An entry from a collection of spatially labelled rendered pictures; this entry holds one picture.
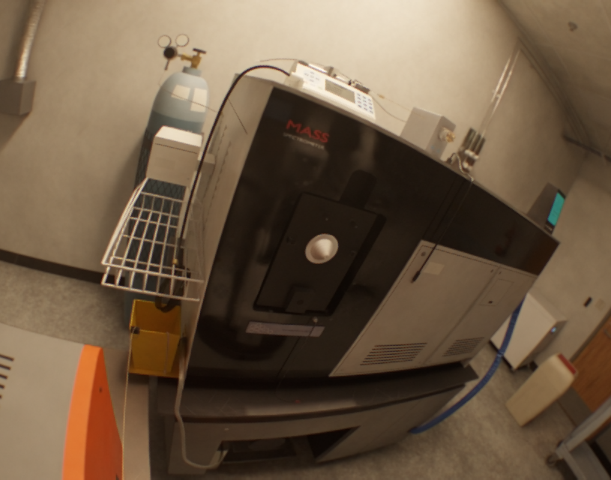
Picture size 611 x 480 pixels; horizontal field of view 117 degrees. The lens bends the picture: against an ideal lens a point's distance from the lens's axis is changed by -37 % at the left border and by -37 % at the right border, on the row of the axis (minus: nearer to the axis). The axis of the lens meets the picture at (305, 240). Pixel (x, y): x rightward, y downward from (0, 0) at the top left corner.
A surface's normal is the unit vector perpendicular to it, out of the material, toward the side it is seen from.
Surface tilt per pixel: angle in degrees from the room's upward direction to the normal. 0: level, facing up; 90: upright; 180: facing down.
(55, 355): 0
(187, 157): 90
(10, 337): 0
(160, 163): 90
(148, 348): 93
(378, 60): 90
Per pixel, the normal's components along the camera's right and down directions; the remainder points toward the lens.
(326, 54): 0.29, 0.53
